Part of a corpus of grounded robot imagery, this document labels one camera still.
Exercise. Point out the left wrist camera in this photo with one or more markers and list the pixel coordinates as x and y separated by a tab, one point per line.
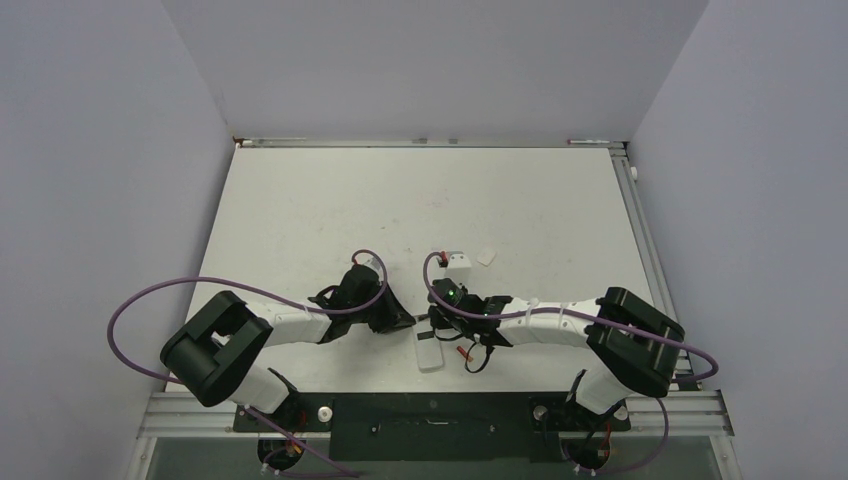
374	264

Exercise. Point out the white red remote control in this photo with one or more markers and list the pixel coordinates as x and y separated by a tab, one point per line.
428	349

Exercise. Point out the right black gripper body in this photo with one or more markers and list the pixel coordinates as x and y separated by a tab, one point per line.
440	322

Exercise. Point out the aluminium rail back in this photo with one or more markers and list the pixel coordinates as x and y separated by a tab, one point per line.
423	142

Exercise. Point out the red black battery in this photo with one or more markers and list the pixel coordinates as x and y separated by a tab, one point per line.
465	353

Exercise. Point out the aluminium rail front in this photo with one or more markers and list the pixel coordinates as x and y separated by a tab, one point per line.
681	413

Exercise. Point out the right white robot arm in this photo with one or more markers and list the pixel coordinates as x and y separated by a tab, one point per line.
635	345

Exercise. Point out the aluminium rail right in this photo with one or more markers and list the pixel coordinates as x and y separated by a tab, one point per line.
627	176

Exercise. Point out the aluminium rail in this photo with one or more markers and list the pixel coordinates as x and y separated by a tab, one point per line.
681	413
423	142
627	176

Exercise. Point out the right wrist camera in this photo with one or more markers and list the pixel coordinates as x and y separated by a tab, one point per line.
456	266

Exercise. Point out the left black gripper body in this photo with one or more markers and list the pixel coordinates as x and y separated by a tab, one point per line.
376	314

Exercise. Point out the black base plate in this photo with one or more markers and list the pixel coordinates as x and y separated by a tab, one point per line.
453	443

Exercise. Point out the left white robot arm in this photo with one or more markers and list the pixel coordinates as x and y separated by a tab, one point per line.
214	354

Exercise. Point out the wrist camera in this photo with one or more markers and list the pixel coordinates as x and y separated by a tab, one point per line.
374	264
456	266

